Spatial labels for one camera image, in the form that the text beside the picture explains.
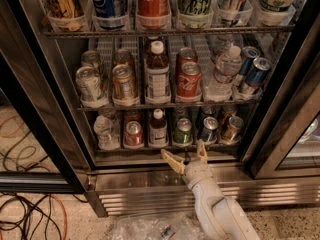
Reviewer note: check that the green tall can top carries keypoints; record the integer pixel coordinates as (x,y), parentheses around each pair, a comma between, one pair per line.
(194,13)

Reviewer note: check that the left glass fridge door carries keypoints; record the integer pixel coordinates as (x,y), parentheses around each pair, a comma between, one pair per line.
(36,79)

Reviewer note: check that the silver can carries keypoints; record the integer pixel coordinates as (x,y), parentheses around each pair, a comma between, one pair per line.
(92,58)
(92,90)

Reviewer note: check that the green can bottom front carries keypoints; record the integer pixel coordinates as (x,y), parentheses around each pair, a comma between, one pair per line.
(182,132)

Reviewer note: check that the dark blue can bottom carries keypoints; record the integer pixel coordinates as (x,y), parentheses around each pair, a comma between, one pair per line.
(208,129)

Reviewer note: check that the brown tea bottle bottom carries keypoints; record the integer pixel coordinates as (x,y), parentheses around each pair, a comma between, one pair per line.
(158,129)

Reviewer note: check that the clear water bottle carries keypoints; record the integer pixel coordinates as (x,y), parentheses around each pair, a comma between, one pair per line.
(226,67)
(107,137)

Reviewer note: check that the clear plastic bin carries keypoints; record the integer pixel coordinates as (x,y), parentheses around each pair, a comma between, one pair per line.
(165,226)

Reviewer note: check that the yellow can top shelf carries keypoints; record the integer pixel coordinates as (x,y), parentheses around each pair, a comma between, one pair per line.
(66,14)

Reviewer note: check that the silver can middle back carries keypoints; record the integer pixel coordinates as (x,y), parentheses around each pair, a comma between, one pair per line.
(92,58)

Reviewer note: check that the brown tea bottle middle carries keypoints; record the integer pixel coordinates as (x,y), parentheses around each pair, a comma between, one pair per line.
(157,70)

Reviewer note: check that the gold brown can bottom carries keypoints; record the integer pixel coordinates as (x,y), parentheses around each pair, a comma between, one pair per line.
(230,133)

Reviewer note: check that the blue Red Bull can top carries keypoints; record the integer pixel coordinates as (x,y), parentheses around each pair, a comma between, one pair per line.
(229,10)

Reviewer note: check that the clear water bottle bottom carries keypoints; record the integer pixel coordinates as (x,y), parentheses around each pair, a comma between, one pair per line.
(107,137)

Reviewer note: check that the clear water bottle middle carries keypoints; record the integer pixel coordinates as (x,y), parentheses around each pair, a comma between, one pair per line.
(226,67)

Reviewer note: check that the gold can middle back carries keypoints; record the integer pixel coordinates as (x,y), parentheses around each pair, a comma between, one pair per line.
(123,56)

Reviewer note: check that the blue Red Bull can back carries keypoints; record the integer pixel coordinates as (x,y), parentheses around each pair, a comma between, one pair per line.
(248,54)

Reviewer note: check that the stainless steel display fridge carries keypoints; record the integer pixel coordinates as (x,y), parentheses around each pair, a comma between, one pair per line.
(142,182)

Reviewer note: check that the middle wire shelf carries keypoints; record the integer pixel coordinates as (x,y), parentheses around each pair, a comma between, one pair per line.
(166,105)

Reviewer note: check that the red Coca-Cola can front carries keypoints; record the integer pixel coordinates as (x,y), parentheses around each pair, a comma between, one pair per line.
(188,82)

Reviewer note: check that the red Coca-Cola can back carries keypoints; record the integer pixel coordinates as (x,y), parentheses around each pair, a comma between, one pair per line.
(185,54)

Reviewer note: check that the glass fridge door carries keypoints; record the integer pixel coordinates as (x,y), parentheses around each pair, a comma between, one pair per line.
(290,149)
(36,79)

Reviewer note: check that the red can bottom front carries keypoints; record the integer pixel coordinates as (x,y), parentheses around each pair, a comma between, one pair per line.
(133,134)

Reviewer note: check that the right glass fridge door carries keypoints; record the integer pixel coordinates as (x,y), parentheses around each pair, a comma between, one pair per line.
(290,149)

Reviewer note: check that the blue Pepsi can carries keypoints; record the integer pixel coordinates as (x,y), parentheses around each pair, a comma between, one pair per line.
(110,14)

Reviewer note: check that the red coca-cola can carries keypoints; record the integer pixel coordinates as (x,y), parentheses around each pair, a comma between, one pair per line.
(188,82)
(185,54)

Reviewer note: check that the wire shelf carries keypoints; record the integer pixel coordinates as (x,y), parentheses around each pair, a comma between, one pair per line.
(166,105)
(170,148)
(169,32)

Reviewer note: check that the gold can middle front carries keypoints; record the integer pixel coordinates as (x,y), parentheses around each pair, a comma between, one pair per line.
(124,89)

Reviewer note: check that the green can bottom back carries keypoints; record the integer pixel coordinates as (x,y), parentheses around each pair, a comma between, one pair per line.
(180,112)

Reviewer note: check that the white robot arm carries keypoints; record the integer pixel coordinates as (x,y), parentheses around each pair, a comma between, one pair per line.
(218,215)

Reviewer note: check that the blue red bull can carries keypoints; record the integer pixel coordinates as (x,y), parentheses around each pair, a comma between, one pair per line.
(248,54)
(256,76)
(229,10)

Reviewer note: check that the bottom wire shelf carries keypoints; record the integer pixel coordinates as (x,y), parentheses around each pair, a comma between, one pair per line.
(170,148)

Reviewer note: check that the blue Red Bull can front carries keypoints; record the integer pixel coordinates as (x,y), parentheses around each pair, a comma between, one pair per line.
(256,76)

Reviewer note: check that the brown tea bottle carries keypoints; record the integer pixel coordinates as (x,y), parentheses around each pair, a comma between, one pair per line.
(158,129)
(157,70)

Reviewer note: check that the top wire shelf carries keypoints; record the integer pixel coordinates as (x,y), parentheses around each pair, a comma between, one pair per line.
(169,32)

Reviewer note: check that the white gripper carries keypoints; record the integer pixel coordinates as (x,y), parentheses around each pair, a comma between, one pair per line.
(198,171)

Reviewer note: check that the silver can middle front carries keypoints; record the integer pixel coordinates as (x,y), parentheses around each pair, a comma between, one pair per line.
(92,90)

